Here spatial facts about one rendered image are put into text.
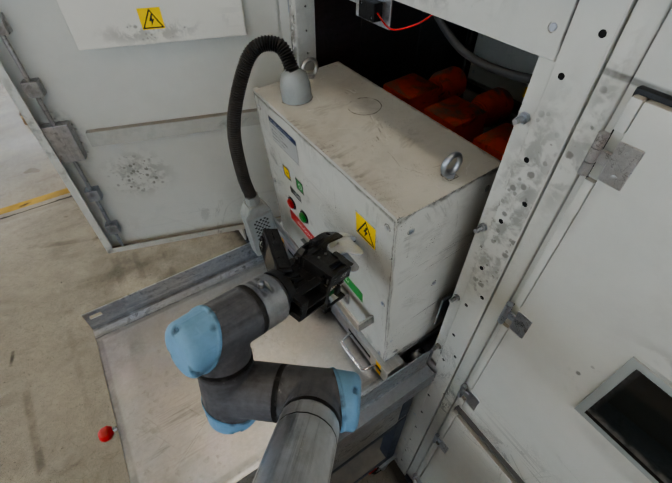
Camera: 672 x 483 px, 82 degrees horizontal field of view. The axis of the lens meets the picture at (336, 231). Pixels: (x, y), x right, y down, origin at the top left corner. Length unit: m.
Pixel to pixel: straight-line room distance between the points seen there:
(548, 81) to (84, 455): 1.99
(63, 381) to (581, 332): 2.09
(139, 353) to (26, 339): 1.41
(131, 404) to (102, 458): 0.95
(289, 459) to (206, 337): 0.16
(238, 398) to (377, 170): 0.39
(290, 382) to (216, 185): 0.80
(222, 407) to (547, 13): 0.60
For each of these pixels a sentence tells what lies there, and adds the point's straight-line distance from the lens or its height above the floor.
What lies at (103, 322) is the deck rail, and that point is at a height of 0.83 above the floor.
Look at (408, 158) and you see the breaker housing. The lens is 0.67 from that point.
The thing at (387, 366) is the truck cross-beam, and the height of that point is 0.90.
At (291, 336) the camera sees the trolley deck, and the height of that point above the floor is 0.82.
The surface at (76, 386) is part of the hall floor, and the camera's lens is 2.23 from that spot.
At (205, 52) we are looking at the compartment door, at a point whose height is 1.39.
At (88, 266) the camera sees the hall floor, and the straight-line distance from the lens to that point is 2.68.
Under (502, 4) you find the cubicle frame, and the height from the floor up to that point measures 1.61.
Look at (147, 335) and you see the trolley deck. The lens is 1.17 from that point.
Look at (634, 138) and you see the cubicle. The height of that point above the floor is 1.54.
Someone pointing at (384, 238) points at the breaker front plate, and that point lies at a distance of 0.62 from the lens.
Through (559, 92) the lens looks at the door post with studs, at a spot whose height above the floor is 1.54.
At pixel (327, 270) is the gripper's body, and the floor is 1.29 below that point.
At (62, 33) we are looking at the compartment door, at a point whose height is 1.46.
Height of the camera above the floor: 1.74
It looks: 45 degrees down
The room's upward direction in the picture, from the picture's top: straight up
